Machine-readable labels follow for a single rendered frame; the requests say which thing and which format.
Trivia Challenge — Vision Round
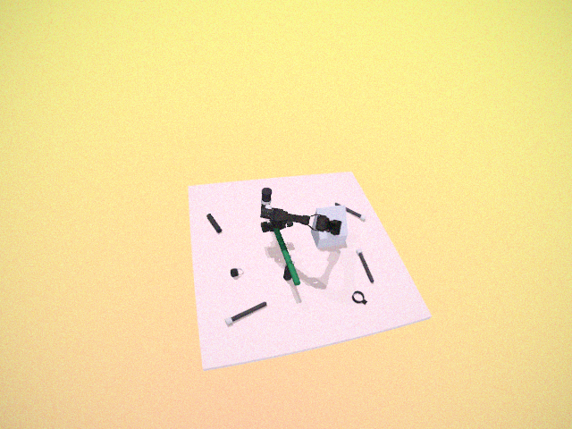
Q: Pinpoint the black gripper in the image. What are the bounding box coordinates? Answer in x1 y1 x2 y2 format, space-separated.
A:
260 221 293 232

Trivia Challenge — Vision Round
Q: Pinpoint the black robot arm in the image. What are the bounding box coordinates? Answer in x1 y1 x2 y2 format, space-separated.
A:
260 207 342 236

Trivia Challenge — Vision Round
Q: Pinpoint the green cylinder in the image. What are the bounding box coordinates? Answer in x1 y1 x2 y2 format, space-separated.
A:
273 228 301 286

